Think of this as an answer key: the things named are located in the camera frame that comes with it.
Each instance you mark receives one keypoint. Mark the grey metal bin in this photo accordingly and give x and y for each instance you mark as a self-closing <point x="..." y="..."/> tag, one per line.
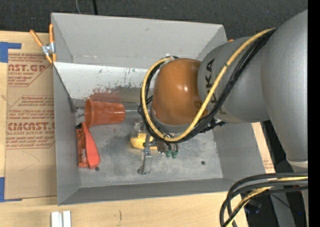
<point x="130" y="43"/>

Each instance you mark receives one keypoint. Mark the yellow sponge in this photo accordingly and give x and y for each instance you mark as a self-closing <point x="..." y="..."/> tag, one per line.
<point x="138" y="142"/>

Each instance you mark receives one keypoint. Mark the brown cardboard board red print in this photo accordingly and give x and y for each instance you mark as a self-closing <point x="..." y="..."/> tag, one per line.
<point x="30" y="121"/>

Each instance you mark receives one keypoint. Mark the red flat box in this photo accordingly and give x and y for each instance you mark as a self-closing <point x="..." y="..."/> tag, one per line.
<point x="82" y="151"/>

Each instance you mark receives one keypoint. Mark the orange plastic cup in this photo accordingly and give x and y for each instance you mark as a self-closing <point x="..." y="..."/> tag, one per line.
<point x="105" y="112"/>

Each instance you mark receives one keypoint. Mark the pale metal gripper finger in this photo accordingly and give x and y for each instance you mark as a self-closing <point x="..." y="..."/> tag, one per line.
<point x="140" y="127"/>
<point x="147" y="163"/>

